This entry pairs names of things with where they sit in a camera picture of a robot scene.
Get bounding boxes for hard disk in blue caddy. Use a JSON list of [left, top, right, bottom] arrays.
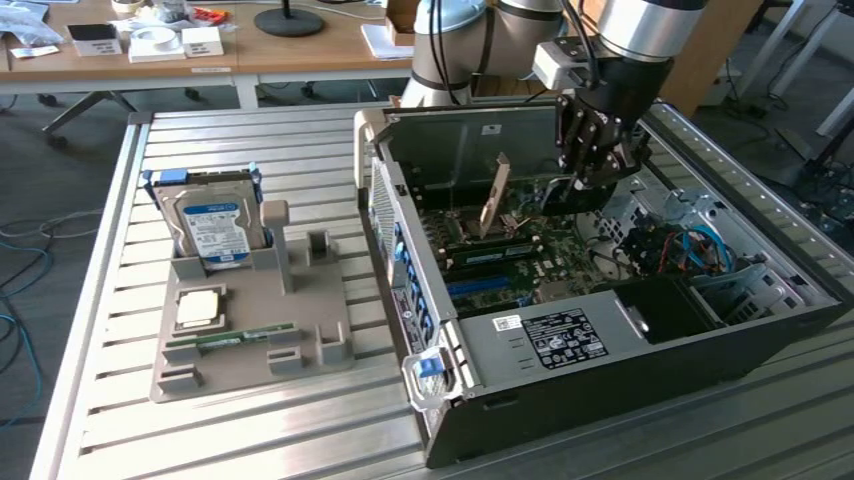
[[140, 162, 265, 272]]

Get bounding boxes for silver drive cage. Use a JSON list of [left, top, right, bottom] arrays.
[[574, 144, 719, 241]]

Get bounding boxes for crumpled plastic packaging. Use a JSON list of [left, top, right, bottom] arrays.
[[139, 0, 195, 26]]

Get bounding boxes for red and orange item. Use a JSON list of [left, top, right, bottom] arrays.
[[192, 5, 233, 26]]

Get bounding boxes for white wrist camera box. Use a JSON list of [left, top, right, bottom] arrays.
[[531, 40, 595, 92]]

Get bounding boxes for green motherboard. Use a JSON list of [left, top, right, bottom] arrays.
[[412, 174, 635, 321]]

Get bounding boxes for silver disk bay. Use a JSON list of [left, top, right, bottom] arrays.
[[690, 262, 808, 326]]

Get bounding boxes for white paper stack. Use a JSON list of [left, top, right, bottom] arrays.
[[361, 22, 416, 61]]

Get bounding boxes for grey power supply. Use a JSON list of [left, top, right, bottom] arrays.
[[458, 292, 652, 387]]

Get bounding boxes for small cardboard box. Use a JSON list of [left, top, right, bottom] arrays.
[[384, 0, 420, 36]]

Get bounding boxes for green RAM stick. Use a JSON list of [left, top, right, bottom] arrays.
[[165, 322, 299, 350]]

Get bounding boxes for black camera cable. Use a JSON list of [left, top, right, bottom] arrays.
[[558, 0, 606, 89]]

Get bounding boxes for plain white box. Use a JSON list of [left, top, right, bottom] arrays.
[[180, 25, 224, 58]]

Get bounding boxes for flat white box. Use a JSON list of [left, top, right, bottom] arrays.
[[127, 39, 188, 65]]

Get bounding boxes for blue wire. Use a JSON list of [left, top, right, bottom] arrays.
[[670, 225, 736, 275]]

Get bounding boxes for large white tape roll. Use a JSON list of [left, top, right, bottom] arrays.
[[129, 27, 177, 52]]

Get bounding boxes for black open PC case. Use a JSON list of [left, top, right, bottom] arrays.
[[352, 88, 854, 469]]

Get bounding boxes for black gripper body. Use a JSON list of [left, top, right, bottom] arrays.
[[586, 52, 676, 147]]

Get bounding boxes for grey parts rack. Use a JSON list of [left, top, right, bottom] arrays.
[[149, 199, 359, 404]]

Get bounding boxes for white desk frame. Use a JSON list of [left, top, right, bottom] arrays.
[[730, 0, 854, 101]]

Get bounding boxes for silver CPU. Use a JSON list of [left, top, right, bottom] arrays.
[[176, 291, 221, 329]]

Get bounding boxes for grey chipset heatsink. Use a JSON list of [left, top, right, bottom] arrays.
[[538, 283, 580, 303]]

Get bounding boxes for grey plastic bag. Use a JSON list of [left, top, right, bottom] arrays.
[[0, 0, 65, 47]]

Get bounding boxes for blue floor cable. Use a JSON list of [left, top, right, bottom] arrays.
[[0, 239, 52, 431]]

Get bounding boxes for white box with black top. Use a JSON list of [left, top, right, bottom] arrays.
[[65, 23, 123, 58]]

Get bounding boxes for long blue expansion slot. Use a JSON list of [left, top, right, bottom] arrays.
[[444, 277, 512, 297]]

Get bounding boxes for grey floor cable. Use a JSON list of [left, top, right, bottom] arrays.
[[0, 208, 103, 240]]

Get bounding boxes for black lamp base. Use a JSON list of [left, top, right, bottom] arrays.
[[252, 0, 327, 38]]

